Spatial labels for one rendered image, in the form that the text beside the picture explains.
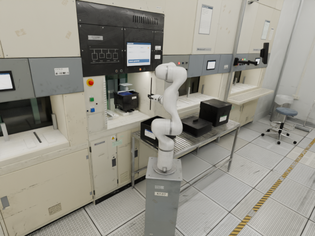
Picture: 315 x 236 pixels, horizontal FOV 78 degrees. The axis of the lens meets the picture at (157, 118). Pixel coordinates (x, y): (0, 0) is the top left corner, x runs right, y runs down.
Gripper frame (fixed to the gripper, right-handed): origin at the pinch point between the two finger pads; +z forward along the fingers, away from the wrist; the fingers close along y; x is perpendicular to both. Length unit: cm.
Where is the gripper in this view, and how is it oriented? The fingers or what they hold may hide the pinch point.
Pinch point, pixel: (150, 95)
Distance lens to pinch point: 198.9
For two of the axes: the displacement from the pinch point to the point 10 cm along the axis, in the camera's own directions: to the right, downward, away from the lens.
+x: 0.5, -9.2, -3.8
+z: -6.7, -3.1, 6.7
